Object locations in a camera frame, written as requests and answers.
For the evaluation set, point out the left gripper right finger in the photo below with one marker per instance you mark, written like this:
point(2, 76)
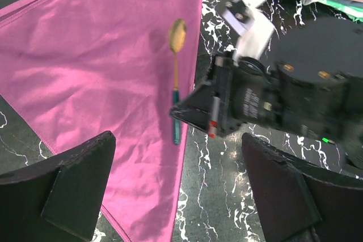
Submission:
point(299, 201)

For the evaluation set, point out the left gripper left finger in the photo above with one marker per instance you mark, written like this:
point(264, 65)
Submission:
point(59, 198)

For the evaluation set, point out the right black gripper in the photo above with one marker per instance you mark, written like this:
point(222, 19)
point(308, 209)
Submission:
point(307, 98)

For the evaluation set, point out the gold spoon teal handle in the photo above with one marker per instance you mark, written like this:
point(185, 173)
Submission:
point(176, 40)

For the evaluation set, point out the purple cloth napkin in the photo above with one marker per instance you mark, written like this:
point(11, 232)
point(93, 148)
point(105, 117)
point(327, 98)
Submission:
point(75, 68)

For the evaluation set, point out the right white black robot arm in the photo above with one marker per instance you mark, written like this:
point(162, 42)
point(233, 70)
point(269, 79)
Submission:
point(331, 40)

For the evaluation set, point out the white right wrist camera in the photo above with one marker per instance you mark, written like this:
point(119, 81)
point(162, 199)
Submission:
point(253, 28)

